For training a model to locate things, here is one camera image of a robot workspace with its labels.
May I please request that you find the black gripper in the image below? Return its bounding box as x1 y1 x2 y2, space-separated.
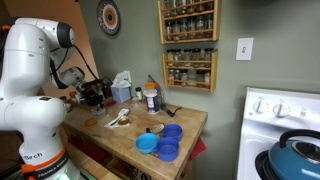
79 79 111 108

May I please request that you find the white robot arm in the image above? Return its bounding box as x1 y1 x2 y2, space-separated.
0 18 93 180

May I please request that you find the clear plastic container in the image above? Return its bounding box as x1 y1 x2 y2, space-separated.
91 107 107 119

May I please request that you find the orange plastic lid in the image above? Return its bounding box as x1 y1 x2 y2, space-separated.
85 118 97 127

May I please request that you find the navy white canister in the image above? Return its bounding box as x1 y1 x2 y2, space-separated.
144 82 160 114

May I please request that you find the light blue measuring cup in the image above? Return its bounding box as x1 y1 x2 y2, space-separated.
135 133 158 154

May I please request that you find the glass spice jar black lid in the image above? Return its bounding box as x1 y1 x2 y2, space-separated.
146 123 165 134

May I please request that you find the dark blue measuring cup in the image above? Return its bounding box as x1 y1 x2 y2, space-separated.
160 124 183 141

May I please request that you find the lower wooden spice rack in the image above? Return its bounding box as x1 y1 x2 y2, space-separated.
162 48 218 93

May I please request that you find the wooden spice rack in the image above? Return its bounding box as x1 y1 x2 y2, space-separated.
162 48 218 93
158 0 221 44

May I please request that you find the upper wooden spice rack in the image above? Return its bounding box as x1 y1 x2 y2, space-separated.
158 0 221 44

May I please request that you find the white stove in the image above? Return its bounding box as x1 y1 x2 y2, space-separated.
237 88 320 180

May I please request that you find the blue tea kettle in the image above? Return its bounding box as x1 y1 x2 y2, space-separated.
255 129 320 180

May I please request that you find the black handled spoon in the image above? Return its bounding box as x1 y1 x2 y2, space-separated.
110 108 130 126

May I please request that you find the decorative wall plate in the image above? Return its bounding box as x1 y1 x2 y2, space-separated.
97 0 121 36

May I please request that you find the blue measuring cup with handle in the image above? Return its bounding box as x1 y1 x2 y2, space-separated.
154 138 179 162

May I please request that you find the white light switch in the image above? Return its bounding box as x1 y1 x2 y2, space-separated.
236 38 254 61

